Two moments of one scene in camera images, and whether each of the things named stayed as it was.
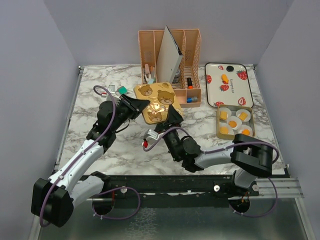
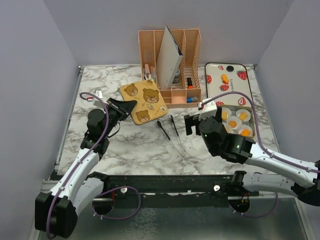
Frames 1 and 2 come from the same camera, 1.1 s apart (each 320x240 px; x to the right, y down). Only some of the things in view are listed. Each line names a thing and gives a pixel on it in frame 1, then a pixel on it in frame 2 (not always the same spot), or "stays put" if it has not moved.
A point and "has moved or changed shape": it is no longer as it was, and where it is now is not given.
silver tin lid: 161,96 has moved or changed shape
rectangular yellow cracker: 243,116 stays put
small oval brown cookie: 232,123 stays put
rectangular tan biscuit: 223,115 stays put
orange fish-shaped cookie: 246,131 stays put
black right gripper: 173,117 -> 191,120
